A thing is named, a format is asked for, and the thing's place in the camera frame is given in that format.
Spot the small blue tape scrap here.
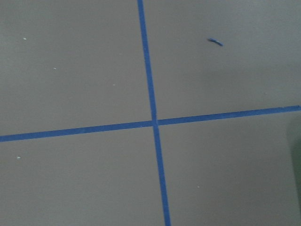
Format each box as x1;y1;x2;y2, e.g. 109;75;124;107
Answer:
207;38;224;47

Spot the vertical blue tape strip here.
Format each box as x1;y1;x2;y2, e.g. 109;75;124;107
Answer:
137;0;171;226

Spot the horizontal blue tape strip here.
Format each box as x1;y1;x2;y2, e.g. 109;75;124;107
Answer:
0;105;301;142

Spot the green plastic tray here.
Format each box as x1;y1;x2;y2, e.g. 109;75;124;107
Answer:
286;113;301;189

